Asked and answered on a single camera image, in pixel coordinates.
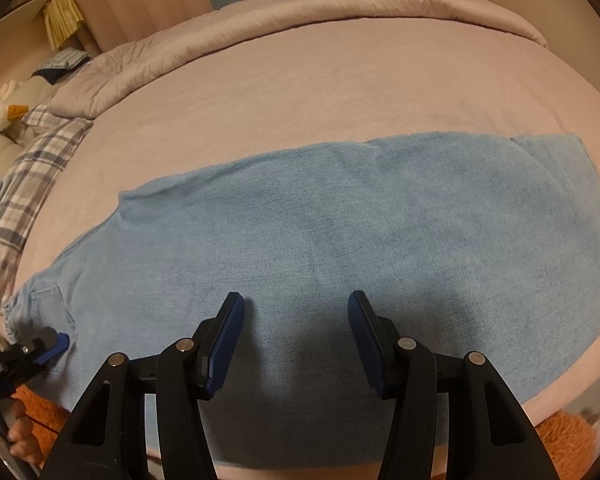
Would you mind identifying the light blue denim pants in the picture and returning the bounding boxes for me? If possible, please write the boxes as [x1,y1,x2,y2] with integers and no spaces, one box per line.
[5,133,600,470]

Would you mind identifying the person's left hand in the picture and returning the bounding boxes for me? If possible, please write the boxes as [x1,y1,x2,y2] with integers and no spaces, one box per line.
[0,398,43,466]

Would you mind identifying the orange fuzzy garment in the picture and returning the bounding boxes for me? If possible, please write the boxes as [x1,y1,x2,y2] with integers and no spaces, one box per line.
[14,386,597,479]

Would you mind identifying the plaid grey white pillow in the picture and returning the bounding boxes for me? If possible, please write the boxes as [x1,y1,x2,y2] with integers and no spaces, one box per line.
[0,110,93,313]

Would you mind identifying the white duck plush toy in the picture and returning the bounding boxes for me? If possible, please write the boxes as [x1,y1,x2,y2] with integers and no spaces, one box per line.
[0,80,29,132]

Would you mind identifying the folded blue striped cloth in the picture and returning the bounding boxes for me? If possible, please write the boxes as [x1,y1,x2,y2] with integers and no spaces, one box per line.
[32,47,91,84]

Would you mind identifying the yellow hanging fabric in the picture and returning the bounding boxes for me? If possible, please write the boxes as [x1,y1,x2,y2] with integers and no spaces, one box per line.
[43,0,85,50]

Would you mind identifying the pink bed sheet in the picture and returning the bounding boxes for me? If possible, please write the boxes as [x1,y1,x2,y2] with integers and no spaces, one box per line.
[0,14,600,480]

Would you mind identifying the pink quilted comforter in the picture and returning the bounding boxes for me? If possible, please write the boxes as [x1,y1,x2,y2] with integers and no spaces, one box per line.
[48,0,547,119]

